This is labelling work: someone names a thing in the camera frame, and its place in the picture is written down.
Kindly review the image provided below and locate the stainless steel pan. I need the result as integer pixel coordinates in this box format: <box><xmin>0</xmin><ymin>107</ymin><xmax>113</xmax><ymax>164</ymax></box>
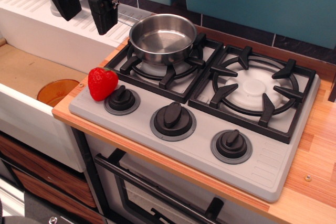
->
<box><xmin>129</xmin><ymin>14</ymin><xmax>197</xmax><ymax>66</ymax></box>

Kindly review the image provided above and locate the red toy strawberry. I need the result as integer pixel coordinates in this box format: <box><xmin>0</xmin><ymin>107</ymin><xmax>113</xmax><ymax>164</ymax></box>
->
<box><xmin>88</xmin><ymin>67</ymin><xmax>119</xmax><ymax>101</ymax></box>

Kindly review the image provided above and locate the black left stove knob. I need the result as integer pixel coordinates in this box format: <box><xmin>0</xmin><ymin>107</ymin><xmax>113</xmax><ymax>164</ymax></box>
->
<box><xmin>104</xmin><ymin>85</ymin><xmax>141</xmax><ymax>116</ymax></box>

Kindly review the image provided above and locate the black stove knob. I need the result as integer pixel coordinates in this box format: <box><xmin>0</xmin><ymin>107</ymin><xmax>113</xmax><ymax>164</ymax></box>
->
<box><xmin>150</xmin><ymin>102</ymin><xmax>197</xmax><ymax>142</ymax></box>
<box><xmin>104</xmin><ymin>85</ymin><xmax>141</xmax><ymax>116</ymax></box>
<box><xmin>211</xmin><ymin>129</ymin><xmax>253</xmax><ymax>165</ymax></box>

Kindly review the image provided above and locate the black middle stove knob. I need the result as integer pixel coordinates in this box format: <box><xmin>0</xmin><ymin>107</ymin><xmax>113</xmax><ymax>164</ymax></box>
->
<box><xmin>150</xmin><ymin>102</ymin><xmax>197</xmax><ymax>142</ymax></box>

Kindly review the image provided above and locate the black right stove knob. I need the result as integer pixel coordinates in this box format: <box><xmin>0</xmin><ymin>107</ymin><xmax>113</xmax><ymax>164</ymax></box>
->
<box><xmin>211</xmin><ymin>129</ymin><xmax>253</xmax><ymax>165</ymax></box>

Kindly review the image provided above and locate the grey toy stove top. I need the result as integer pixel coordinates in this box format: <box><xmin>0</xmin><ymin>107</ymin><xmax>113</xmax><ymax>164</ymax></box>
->
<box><xmin>68</xmin><ymin>33</ymin><xmax>321</xmax><ymax>204</ymax></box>

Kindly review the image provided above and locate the grey toy faucet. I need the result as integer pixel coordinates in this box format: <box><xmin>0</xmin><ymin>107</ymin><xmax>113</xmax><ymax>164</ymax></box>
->
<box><xmin>50</xmin><ymin>3</ymin><xmax>61</xmax><ymax>17</ymax></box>

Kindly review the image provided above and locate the white toy sink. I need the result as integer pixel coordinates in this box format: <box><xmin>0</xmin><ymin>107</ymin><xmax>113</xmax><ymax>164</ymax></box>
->
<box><xmin>1</xmin><ymin>0</ymin><xmax>150</xmax><ymax>172</ymax></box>

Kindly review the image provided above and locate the black left burner grate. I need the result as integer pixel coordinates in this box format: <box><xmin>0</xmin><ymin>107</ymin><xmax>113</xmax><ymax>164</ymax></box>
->
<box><xmin>106</xmin><ymin>33</ymin><xmax>224</xmax><ymax>103</ymax></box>

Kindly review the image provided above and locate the black burner grate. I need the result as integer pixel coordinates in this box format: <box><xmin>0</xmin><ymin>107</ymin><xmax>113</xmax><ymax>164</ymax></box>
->
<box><xmin>106</xmin><ymin>33</ymin><xmax>224</xmax><ymax>103</ymax></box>
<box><xmin>188</xmin><ymin>45</ymin><xmax>320</xmax><ymax>144</ymax></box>

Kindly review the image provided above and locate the upper wooden drawer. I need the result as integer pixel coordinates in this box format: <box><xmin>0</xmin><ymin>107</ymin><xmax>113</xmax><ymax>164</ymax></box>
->
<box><xmin>1</xmin><ymin>132</ymin><xmax>93</xmax><ymax>205</ymax></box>

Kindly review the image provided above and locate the wooden drawer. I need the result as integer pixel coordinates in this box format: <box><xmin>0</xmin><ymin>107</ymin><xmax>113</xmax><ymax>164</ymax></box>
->
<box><xmin>13</xmin><ymin>168</ymin><xmax>104</xmax><ymax>224</ymax></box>
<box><xmin>1</xmin><ymin>132</ymin><xmax>93</xmax><ymax>205</ymax></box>

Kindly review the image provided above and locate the black right burner grate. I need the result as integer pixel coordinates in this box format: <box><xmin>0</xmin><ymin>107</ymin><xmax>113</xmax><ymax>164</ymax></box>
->
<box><xmin>188</xmin><ymin>45</ymin><xmax>320</xmax><ymax>144</ymax></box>

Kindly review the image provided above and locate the lower wooden drawer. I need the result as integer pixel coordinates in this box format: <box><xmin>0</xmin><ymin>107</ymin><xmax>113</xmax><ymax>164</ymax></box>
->
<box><xmin>13</xmin><ymin>168</ymin><xmax>104</xmax><ymax>224</ymax></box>

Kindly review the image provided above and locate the toy oven door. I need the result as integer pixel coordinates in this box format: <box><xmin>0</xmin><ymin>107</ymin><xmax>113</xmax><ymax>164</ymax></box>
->
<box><xmin>86</xmin><ymin>135</ymin><xmax>271</xmax><ymax>223</ymax></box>

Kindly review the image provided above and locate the black oven door handle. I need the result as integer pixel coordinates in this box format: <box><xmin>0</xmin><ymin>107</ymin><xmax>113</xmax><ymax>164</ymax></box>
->
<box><xmin>94</xmin><ymin>153</ymin><xmax>226</xmax><ymax>224</ymax></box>

